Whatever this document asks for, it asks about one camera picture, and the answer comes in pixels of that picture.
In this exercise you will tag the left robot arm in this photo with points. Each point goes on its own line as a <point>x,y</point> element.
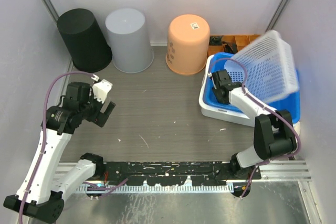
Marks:
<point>39,196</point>

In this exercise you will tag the orange compartment organizer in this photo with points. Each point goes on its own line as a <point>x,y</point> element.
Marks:
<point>240,40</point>

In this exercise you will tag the blue perforated basket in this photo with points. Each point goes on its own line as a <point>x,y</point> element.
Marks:
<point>271,72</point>

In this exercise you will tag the dark rolled item centre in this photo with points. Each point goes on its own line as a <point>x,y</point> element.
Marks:
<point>230,48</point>

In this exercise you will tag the black bucket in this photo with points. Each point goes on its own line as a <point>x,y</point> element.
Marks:
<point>84,40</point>

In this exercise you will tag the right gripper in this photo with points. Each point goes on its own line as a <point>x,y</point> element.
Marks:
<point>214,90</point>

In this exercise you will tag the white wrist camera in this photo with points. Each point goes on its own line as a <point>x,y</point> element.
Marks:
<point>101,89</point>
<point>213,77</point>

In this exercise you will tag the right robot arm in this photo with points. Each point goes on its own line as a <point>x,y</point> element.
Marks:
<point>274,134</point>

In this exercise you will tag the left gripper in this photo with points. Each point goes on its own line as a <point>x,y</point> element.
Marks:
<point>99,117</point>

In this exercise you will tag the white plastic tub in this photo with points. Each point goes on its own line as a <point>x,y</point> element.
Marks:
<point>223,115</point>

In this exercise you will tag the black mounting rail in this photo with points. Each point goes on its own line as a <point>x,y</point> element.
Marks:
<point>207,173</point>

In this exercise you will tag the orange bucket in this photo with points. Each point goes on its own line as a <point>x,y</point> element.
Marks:
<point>187,44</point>

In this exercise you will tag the dark rolled item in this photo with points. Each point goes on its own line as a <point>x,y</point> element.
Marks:
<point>215,41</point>
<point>230,48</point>

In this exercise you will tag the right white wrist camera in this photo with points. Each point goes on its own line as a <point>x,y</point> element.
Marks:
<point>213,77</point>

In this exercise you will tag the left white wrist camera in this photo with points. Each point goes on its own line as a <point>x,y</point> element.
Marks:
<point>101,89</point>

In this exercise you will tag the white cable duct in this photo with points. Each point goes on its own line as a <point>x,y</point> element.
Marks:
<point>187,188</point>

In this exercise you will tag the grey bucket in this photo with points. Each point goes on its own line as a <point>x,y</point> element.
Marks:
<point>129,40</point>

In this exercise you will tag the blue plastic tub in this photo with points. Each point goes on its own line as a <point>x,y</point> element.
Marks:
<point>288,108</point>

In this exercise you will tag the dark rolled item far left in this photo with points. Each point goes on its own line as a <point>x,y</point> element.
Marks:
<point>215,41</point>

